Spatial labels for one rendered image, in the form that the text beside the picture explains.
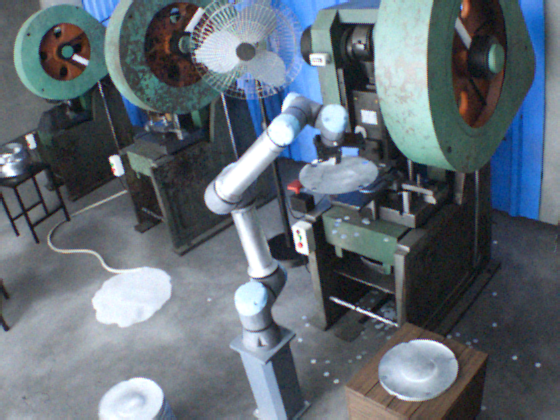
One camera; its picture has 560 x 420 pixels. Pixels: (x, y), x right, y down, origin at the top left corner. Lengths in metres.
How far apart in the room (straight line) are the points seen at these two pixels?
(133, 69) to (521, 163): 2.30
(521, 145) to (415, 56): 1.78
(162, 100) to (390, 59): 1.71
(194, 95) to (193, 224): 0.92
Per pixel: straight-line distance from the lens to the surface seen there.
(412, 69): 1.51
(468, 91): 1.94
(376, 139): 2.11
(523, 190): 3.32
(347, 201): 2.08
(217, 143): 3.50
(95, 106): 4.94
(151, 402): 2.18
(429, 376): 1.89
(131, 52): 2.87
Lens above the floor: 1.79
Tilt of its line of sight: 29 degrees down
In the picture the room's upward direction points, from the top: 11 degrees counter-clockwise
